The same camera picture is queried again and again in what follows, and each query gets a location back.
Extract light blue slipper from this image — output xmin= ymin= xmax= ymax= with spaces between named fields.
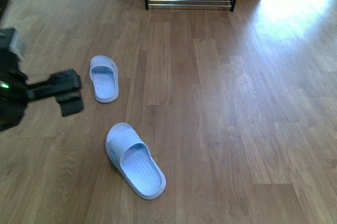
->
xmin=90 ymin=55 xmax=119 ymax=103
xmin=105 ymin=123 xmax=166 ymax=200

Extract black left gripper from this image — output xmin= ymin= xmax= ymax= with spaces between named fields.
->
xmin=1 ymin=69 xmax=84 ymax=131

